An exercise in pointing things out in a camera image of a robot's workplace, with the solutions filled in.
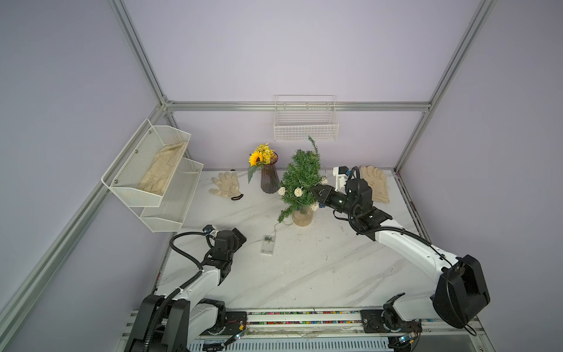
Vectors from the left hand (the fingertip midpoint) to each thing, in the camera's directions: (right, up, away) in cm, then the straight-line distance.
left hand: (232, 239), depth 91 cm
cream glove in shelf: (-23, +29, -11) cm, 39 cm away
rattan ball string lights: (+27, +20, -14) cm, 37 cm away
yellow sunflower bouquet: (+13, +36, +2) cm, 39 cm away
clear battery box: (+15, -3, +2) cm, 15 cm away
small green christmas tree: (+29, +27, -14) cm, 42 cm away
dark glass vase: (+15, +26, +11) cm, 32 cm away
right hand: (+32, +20, -12) cm, 40 cm away
